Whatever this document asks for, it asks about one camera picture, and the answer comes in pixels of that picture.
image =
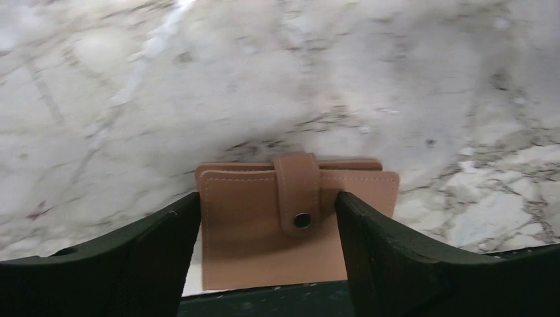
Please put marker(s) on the tan leather card holder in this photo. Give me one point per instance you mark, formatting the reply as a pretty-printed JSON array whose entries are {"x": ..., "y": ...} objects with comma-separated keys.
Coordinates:
[{"x": 268, "y": 224}]

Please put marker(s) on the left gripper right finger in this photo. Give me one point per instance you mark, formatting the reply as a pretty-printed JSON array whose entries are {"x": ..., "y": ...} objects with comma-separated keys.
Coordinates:
[{"x": 393, "y": 270}]

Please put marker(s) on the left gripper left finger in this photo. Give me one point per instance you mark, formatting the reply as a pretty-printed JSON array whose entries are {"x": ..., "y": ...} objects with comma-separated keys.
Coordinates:
[{"x": 137, "y": 270}]

